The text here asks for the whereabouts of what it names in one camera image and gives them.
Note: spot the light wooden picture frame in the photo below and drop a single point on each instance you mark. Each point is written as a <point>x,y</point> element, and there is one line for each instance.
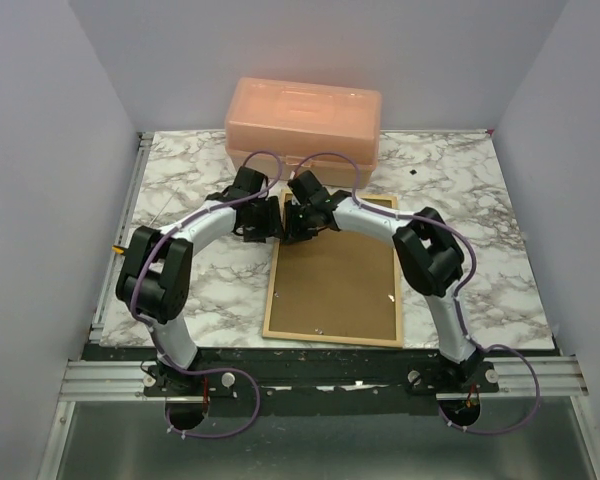
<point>267,330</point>

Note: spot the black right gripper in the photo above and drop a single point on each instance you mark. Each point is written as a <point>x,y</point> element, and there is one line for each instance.
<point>292,235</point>

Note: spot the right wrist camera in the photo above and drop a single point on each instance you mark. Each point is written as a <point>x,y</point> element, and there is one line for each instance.
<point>308,190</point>

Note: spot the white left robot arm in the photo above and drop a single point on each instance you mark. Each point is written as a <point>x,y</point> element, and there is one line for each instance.
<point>156,273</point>

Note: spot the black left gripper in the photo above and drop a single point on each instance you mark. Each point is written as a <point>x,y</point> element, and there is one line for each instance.
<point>272,228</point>

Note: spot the brown backing board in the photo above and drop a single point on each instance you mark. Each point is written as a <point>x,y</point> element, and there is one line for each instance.
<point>335,285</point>

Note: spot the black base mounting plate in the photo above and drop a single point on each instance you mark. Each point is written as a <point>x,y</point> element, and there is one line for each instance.
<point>220,372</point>

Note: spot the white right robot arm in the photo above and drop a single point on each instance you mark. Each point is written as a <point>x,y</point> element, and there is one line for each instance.
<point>427,249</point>

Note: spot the aluminium rail frame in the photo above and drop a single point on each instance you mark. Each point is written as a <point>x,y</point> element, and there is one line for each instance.
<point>108,380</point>

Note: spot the orange translucent plastic box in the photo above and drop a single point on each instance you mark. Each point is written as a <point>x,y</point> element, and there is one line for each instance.
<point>332,131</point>

